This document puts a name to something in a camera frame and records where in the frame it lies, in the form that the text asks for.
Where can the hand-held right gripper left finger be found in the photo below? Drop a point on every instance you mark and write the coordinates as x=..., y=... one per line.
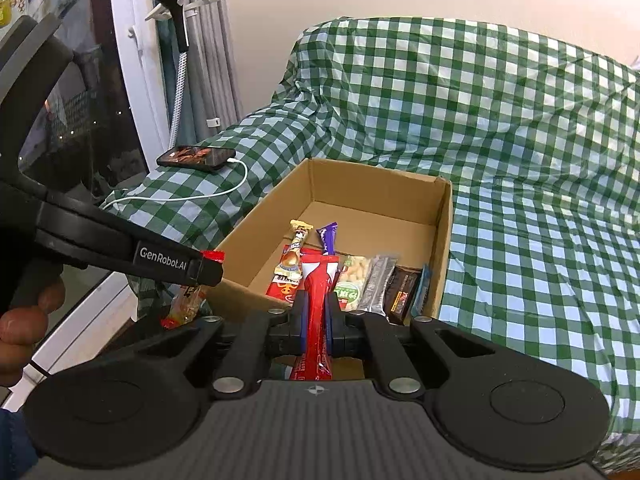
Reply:
x=300, y=320

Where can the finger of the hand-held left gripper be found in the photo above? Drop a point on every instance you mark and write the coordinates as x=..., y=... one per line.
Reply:
x=210, y=272

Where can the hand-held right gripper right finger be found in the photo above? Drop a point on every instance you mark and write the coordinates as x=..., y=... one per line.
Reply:
x=332, y=325

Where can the thin red stick packet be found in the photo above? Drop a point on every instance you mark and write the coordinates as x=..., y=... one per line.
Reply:
x=317, y=300

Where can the large red snack packet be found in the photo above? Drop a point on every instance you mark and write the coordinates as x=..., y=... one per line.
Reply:
x=282, y=290

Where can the small red yellow candy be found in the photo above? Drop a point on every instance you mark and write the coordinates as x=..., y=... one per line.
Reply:
x=187, y=305

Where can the white green peanut packet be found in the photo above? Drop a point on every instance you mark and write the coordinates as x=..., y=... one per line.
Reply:
x=355, y=275

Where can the silver bar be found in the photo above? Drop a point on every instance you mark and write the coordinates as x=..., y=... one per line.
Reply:
x=377, y=285

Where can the gold candy bar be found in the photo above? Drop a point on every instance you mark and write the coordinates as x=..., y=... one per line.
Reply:
x=295, y=255

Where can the dark brown chocolate bar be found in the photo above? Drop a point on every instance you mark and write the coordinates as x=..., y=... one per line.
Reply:
x=402, y=295

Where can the purple chocolate bar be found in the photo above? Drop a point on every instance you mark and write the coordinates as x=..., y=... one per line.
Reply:
x=327, y=237

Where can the light blue snack bar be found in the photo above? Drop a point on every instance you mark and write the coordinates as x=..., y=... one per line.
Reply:
x=424, y=290

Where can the brown cardboard box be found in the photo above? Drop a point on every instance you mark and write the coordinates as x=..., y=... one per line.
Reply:
x=380, y=195

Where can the person's left hand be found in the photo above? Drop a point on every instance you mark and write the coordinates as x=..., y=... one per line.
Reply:
x=22, y=330

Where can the black smartphone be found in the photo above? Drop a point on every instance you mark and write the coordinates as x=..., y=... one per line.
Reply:
x=195, y=156

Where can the white curtain clip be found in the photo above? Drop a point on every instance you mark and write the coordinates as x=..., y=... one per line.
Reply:
x=213, y=121

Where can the black garment steamer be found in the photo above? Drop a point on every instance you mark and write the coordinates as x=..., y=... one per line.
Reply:
x=177, y=10

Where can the green checkered blanket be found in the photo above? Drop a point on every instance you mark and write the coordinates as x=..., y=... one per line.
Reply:
x=500, y=135

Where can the white window frame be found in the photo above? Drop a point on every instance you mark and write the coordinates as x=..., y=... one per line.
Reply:
x=140, y=85

